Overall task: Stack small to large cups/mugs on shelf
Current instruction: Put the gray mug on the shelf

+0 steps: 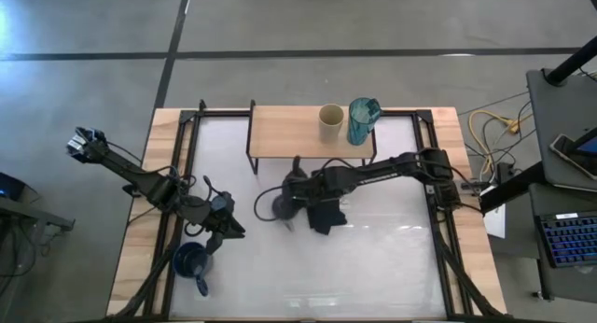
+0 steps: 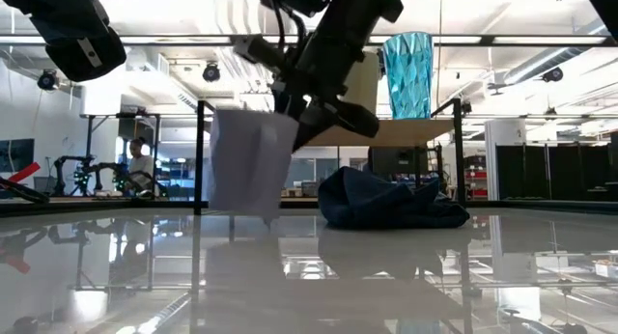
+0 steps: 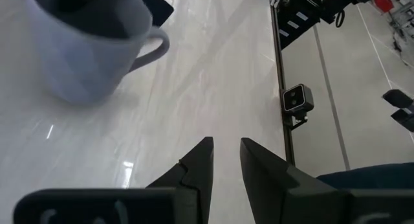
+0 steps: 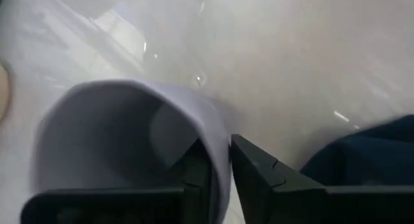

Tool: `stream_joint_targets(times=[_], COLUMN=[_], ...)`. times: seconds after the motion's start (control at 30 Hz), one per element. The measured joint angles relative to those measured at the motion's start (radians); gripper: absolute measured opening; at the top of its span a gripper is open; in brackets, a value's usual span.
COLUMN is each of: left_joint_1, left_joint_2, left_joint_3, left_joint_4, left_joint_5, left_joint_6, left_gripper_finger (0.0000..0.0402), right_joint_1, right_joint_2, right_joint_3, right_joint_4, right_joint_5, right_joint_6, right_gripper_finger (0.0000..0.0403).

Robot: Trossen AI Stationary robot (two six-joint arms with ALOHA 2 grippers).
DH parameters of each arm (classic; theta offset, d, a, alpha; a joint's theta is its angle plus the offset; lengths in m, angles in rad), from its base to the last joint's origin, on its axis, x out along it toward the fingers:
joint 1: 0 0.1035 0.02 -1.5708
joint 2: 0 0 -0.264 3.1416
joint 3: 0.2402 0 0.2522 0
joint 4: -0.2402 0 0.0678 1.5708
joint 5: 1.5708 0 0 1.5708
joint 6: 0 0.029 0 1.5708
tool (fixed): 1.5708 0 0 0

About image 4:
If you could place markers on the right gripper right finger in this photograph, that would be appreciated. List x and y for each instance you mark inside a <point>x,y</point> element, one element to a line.
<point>275,195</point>

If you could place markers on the dark blue cloth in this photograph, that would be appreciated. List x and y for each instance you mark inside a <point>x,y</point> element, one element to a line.
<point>365,156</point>

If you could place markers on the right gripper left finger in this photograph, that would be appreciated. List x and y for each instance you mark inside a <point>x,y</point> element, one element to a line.
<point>199,185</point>

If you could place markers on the cream cup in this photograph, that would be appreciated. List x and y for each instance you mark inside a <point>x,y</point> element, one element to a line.
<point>4,91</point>

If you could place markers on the lilac ceramic mug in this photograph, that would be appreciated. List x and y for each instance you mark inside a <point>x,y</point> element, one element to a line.
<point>113,136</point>

